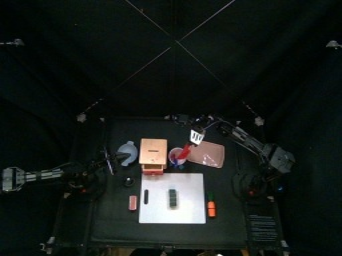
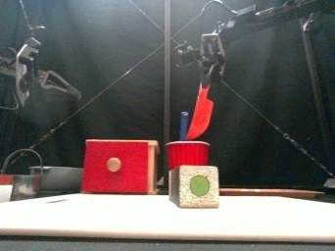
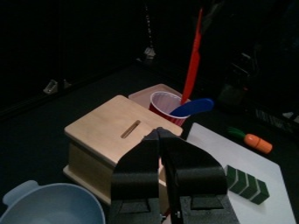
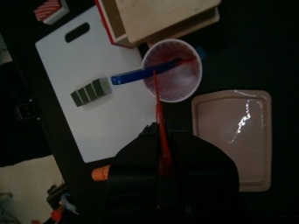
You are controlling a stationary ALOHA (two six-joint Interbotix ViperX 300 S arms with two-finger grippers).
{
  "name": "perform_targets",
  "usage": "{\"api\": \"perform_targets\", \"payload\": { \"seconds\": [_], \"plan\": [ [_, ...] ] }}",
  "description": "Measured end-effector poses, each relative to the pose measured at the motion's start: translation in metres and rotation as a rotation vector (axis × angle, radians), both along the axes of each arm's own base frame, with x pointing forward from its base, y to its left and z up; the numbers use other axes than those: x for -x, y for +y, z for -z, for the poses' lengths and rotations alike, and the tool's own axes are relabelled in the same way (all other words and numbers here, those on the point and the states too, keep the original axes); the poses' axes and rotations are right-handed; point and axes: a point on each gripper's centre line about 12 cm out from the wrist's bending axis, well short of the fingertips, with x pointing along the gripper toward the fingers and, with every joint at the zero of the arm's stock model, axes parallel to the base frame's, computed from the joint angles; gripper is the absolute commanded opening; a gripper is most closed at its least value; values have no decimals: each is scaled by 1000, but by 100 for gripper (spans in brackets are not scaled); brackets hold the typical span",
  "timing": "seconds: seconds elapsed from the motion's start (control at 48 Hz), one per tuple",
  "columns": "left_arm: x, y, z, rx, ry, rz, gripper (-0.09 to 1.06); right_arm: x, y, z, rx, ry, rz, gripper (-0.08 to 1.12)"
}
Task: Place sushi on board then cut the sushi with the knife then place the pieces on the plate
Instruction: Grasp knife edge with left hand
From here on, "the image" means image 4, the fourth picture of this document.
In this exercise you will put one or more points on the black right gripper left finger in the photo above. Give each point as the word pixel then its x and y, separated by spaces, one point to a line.
pixel 134 180

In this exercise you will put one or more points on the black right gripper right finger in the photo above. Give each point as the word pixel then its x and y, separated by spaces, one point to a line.
pixel 202 183

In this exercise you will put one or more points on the thin red toy knife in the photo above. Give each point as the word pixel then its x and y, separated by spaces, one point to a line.
pixel 161 116

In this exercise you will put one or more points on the white cutting board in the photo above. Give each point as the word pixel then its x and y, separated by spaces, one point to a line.
pixel 98 122

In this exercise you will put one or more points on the green-centred toy sushi roll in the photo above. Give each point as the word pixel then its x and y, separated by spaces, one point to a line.
pixel 91 92

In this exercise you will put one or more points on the orange toy carrot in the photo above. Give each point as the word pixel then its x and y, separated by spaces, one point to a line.
pixel 101 173

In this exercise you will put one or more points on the red plastic cup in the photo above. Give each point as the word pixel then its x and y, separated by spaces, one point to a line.
pixel 179 81

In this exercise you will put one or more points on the red-fronted wooden box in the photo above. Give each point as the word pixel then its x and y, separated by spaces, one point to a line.
pixel 167 17

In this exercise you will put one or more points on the toy salmon nigiri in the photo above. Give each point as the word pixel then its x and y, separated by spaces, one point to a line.
pixel 50 10

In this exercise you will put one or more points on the black square bracket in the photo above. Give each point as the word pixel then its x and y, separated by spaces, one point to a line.
pixel 26 110

